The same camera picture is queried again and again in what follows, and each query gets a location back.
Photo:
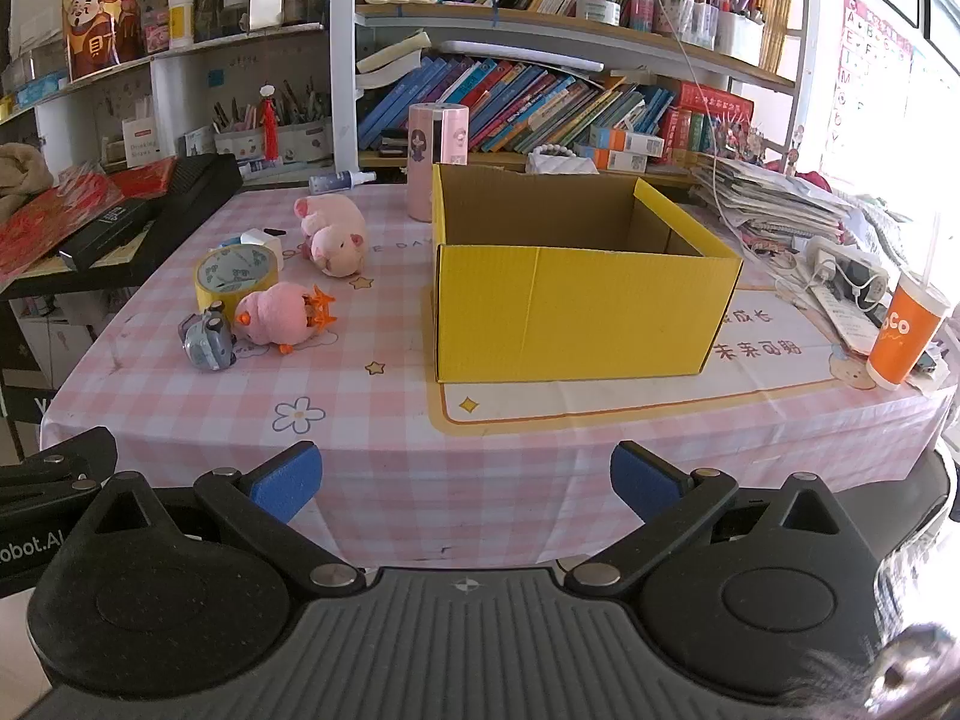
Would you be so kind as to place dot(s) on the pink checked tablecloth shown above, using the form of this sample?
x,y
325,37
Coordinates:
x,y
337,405

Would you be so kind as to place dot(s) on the white brush holder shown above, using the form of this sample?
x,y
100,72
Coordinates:
x,y
240,144
307,141

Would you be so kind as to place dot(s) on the grey fur pompom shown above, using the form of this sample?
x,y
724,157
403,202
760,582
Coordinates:
x,y
907,660

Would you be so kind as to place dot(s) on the small grey toy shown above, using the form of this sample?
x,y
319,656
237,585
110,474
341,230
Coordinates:
x,y
206,345

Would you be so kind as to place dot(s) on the red printed packet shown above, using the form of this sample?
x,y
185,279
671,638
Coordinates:
x,y
52,217

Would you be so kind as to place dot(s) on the pink cylinder tube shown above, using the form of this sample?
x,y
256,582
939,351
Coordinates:
x,y
427,165

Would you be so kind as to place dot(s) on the small white box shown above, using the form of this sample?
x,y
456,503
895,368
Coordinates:
x,y
262,242

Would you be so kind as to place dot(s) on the black case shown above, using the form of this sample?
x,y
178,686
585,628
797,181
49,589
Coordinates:
x,y
195,187

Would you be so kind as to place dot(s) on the small spray bottle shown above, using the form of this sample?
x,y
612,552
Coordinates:
x,y
334,181

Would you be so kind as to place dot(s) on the white wall shelf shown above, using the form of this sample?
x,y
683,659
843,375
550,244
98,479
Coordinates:
x,y
169,90

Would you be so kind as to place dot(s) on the alphabet wall poster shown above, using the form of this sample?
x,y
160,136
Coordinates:
x,y
862,75

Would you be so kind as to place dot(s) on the yellow cardboard box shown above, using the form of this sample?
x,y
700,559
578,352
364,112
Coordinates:
x,y
562,315

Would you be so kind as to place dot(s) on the row of blue picture books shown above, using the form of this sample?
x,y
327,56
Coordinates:
x,y
510,101

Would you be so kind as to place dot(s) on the thick beige book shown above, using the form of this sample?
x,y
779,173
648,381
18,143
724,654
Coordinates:
x,y
390,56

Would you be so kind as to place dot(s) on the orange paper cup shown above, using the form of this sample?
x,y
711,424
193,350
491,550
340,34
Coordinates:
x,y
904,337

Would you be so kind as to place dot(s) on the white bookshelf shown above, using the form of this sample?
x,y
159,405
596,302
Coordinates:
x,y
341,52

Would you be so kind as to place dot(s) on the yellow tape roll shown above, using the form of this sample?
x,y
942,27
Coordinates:
x,y
206,292

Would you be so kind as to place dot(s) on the white pen holder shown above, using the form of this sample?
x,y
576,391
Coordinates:
x,y
739,37

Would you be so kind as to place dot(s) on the beige cloth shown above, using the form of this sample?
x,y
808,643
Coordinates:
x,y
22,180

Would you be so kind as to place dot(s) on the white card red print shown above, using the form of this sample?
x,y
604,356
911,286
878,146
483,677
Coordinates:
x,y
140,142

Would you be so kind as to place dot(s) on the white paper sheet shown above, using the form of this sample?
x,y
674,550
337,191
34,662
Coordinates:
x,y
847,322

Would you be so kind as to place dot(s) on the red boxed book set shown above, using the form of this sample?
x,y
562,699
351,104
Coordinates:
x,y
709,116

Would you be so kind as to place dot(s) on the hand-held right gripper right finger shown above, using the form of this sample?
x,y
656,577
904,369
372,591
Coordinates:
x,y
645,480

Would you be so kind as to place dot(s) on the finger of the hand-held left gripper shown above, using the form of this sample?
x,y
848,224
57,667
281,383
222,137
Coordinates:
x,y
67,461

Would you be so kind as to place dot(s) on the white power strip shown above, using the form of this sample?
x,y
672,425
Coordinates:
x,y
847,266

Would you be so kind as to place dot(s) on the blue white box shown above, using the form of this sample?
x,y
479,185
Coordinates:
x,y
41,88

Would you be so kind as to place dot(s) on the red flat box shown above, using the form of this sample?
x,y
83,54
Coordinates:
x,y
142,180

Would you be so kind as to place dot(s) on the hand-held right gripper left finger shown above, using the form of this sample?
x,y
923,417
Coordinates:
x,y
289,476

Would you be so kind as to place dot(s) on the orange white carton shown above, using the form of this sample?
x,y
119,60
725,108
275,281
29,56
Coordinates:
x,y
626,140
622,161

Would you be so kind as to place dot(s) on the white pearl handbag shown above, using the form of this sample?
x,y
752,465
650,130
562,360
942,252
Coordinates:
x,y
562,161

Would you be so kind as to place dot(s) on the pink plush pig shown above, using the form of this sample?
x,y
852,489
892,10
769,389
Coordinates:
x,y
334,232

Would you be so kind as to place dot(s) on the fortune god figure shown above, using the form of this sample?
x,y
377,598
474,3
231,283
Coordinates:
x,y
101,26

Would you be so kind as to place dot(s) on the red tassel doll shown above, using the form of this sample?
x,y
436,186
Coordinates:
x,y
268,124

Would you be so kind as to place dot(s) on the white round jar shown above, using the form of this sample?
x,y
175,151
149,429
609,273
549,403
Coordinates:
x,y
598,11

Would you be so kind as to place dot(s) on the white straw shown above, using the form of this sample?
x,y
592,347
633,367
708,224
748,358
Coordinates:
x,y
931,255

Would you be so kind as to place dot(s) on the white bottle yellow label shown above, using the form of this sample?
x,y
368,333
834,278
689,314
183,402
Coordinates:
x,y
181,19

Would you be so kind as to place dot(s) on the black slim box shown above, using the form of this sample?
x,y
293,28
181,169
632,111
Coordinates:
x,y
112,229

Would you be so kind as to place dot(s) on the stack of papers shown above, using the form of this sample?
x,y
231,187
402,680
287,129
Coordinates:
x,y
772,195

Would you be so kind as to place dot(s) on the row of yellow booklets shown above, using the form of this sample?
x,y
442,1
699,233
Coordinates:
x,y
776,22

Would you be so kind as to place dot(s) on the pink plush chick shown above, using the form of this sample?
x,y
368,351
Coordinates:
x,y
270,315

